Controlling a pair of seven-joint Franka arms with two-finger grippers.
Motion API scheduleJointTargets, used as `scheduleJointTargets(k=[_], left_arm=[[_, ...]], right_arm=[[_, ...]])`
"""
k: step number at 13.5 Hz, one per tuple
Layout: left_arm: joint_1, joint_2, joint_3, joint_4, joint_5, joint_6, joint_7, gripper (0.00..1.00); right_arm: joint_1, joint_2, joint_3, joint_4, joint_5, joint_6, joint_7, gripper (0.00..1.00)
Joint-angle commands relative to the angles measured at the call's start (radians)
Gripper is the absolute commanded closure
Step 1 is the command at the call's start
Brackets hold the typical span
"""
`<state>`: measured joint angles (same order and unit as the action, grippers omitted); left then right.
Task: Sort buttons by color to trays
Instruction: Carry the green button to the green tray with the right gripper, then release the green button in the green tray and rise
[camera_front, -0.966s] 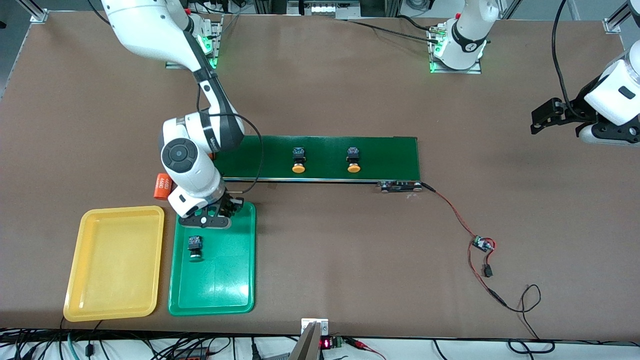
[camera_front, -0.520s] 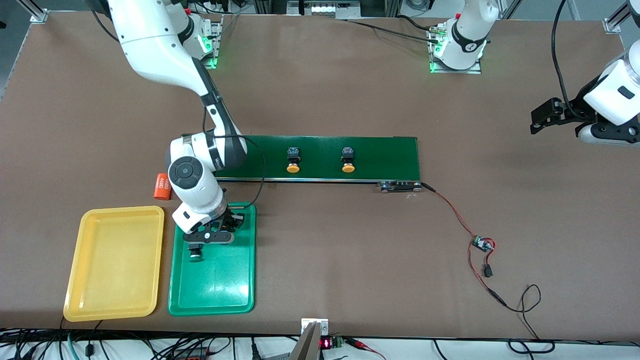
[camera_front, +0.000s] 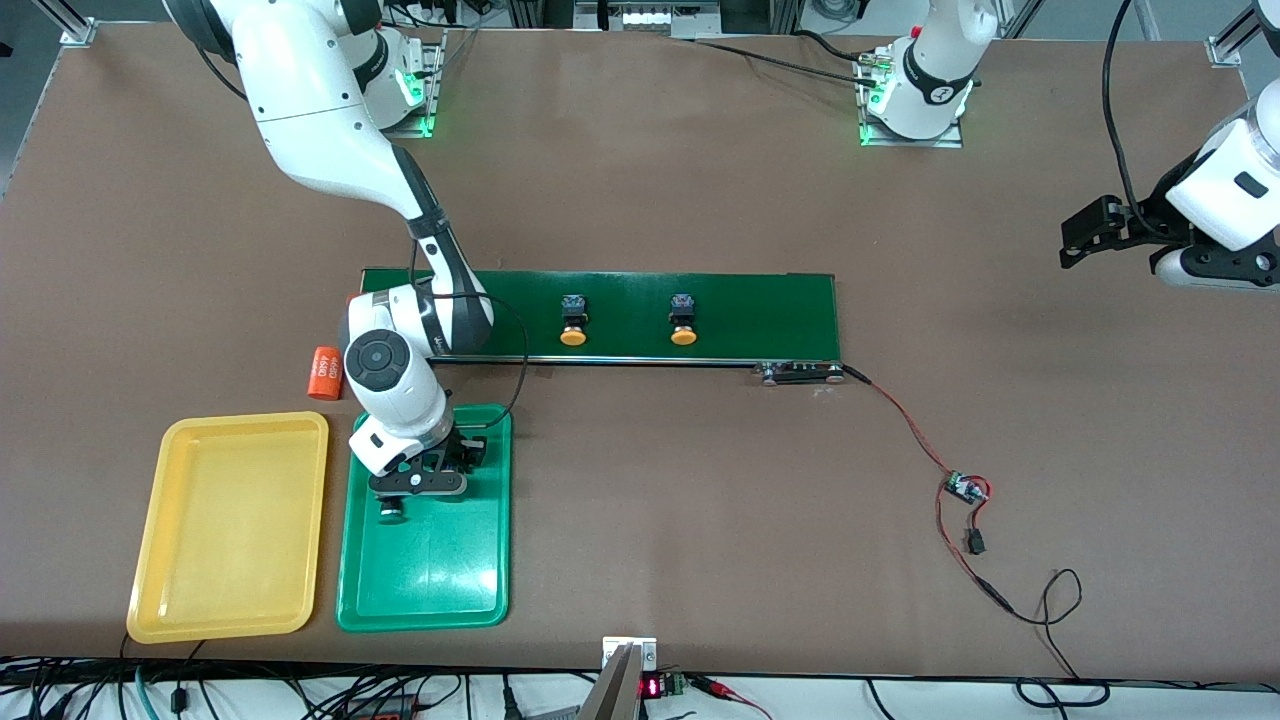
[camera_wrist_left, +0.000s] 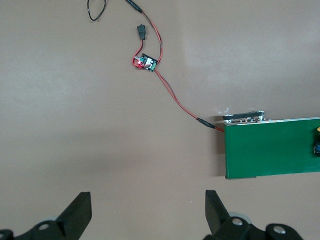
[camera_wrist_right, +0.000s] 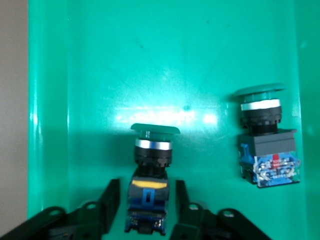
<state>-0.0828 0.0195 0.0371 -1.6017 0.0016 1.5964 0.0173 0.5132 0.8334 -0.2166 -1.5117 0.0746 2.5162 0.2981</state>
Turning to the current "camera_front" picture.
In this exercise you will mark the orange cylinder with white print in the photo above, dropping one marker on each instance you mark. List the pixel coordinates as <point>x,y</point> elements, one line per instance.
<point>324,371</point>

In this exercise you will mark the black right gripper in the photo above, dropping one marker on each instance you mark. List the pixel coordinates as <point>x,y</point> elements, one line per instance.
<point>466,447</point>

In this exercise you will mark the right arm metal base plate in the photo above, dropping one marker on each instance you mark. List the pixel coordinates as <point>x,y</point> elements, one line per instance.
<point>430,110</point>

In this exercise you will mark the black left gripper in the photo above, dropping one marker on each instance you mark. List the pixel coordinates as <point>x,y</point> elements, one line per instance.
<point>1143,217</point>

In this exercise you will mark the grey camera pole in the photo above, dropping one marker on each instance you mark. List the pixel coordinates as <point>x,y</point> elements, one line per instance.
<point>612,695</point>

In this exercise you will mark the silver mounting plate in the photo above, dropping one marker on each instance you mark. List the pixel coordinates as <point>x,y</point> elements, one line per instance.
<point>645,650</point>

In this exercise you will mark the metal box with lights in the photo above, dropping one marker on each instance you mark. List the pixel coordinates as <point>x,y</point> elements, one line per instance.
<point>640,18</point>

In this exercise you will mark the small green circuit board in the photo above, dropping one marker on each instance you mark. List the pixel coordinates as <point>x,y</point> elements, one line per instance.
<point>966,488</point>

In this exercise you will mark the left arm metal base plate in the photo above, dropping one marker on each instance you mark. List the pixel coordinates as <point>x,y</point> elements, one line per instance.
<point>900,142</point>

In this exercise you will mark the small black connector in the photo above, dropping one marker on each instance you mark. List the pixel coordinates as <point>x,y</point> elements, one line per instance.
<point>976,543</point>

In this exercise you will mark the green plastic tray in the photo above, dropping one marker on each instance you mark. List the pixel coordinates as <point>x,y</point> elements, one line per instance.
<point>430,560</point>

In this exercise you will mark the yellow push button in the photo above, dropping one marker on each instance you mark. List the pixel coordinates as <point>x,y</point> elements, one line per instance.
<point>573,308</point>
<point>683,308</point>

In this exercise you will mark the yellow plastic tray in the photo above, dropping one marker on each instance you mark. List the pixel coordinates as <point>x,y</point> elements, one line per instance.
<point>230,520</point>

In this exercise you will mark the red digit display module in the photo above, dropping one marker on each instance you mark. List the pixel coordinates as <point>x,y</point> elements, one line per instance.
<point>652,687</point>

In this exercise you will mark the green conveyor belt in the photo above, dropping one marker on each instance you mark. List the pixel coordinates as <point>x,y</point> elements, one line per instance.
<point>610,290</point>

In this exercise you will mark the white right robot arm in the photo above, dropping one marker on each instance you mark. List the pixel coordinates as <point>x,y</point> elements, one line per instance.
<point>320,130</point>

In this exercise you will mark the black power plug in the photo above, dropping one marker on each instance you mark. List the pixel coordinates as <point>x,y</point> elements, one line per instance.
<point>510,700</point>

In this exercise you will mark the red clip lead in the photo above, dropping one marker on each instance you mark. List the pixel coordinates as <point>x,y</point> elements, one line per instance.
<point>715,688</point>

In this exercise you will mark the aluminium frame profile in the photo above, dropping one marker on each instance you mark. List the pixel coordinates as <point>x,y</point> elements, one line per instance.
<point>78,32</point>
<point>1228,45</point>

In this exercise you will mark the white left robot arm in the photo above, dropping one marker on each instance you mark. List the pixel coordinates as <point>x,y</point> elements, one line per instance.
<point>940,60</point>

